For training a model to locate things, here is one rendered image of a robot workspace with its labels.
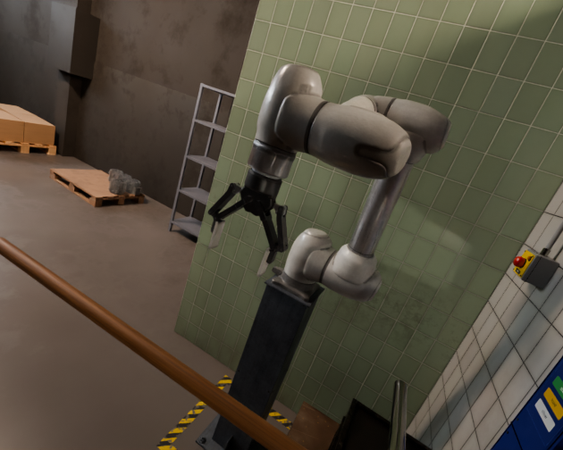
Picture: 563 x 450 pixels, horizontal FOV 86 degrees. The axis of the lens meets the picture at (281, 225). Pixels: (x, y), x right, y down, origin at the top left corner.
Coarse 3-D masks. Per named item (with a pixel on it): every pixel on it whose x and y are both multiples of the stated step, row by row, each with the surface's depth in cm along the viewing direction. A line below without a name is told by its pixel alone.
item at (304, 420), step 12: (300, 408) 127; (312, 408) 129; (300, 420) 122; (312, 420) 124; (324, 420) 126; (300, 432) 117; (312, 432) 119; (324, 432) 120; (300, 444) 113; (312, 444) 114; (324, 444) 116
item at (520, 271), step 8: (536, 256) 101; (544, 256) 103; (528, 264) 103; (536, 264) 101; (544, 264) 101; (552, 264) 100; (520, 272) 106; (528, 272) 103; (536, 272) 102; (544, 272) 101; (552, 272) 100; (528, 280) 103; (536, 280) 102; (544, 280) 101
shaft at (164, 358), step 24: (0, 240) 68; (24, 264) 64; (48, 288) 61; (72, 288) 61; (96, 312) 57; (120, 336) 55; (144, 336) 56; (168, 360) 52; (192, 384) 50; (216, 408) 48; (240, 408) 48; (264, 432) 46
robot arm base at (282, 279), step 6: (276, 270) 138; (282, 270) 137; (282, 276) 133; (288, 276) 130; (276, 282) 130; (282, 282) 131; (288, 282) 129; (294, 282) 128; (288, 288) 129; (294, 288) 128; (300, 288) 128; (306, 288) 129; (312, 288) 132; (318, 288) 139; (294, 294) 128; (300, 294) 127; (306, 294) 128; (312, 294) 133; (306, 300) 126
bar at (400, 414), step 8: (400, 384) 71; (400, 392) 68; (392, 400) 67; (400, 400) 66; (392, 408) 64; (400, 408) 63; (392, 416) 62; (400, 416) 61; (392, 424) 60; (400, 424) 59; (392, 432) 58; (400, 432) 58; (392, 440) 56; (400, 440) 56; (392, 448) 54; (400, 448) 54
